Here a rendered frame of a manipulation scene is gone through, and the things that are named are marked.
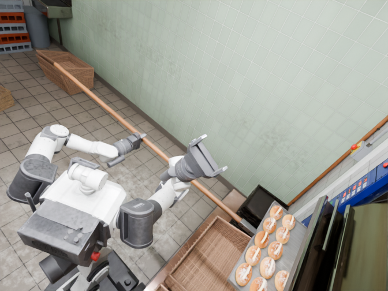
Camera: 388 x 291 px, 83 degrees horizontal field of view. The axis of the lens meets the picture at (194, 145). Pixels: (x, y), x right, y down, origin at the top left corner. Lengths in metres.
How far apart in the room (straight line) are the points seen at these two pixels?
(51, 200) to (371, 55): 1.97
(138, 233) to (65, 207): 0.26
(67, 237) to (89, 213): 0.09
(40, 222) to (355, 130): 2.03
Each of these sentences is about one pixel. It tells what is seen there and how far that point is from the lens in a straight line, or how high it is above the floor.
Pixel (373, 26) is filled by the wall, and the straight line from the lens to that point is 1.94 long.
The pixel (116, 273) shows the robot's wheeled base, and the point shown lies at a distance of 2.03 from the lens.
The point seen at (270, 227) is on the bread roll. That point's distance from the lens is 1.26.
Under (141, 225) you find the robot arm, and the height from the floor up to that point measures 1.39.
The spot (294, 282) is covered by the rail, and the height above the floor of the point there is 1.44.
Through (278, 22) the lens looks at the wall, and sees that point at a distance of 2.05.
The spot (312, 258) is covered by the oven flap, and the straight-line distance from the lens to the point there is 1.06.
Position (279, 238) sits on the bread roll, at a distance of 1.27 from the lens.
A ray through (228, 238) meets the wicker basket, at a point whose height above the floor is 0.60.
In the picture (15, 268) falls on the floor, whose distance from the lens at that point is 2.37.
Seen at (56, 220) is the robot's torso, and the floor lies 1.40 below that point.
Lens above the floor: 2.16
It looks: 43 degrees down
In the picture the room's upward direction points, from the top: 22 degrees clockwise
